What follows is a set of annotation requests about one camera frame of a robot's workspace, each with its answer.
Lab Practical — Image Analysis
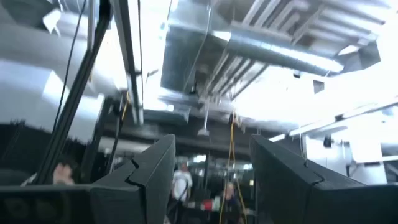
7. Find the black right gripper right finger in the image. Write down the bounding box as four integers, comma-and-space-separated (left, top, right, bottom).
250, 134, 368, 224

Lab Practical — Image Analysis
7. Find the person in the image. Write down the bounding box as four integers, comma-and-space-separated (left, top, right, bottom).
217, 182, 245, 224
169, 161, 194, 224

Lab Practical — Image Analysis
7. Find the thin black hanging cable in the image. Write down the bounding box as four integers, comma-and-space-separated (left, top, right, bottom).
52, 0, 88, 132

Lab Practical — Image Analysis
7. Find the yellow hanging cable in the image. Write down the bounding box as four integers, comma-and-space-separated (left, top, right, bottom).
218, 108, 248, 224

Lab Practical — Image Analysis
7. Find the person's hand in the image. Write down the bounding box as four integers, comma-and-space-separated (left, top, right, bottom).
52, 163, 75, 186

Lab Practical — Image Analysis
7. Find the silver round ventilation duct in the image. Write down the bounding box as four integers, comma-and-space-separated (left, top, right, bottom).
214, 29, 346, 77

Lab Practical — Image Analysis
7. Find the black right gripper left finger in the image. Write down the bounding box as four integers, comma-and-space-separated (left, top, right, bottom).
90, 134, 177, 224

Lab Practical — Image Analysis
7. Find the white ceiling light strip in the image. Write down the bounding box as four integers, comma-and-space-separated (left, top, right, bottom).
269, 98, 398, 143

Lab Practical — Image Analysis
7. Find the large grey round duct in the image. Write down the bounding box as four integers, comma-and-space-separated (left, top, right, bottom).
0, 21, 122, 97

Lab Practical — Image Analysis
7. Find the silver rectangular ventilation duct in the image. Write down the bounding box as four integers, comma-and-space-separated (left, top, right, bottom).
160, 0, 237, 94

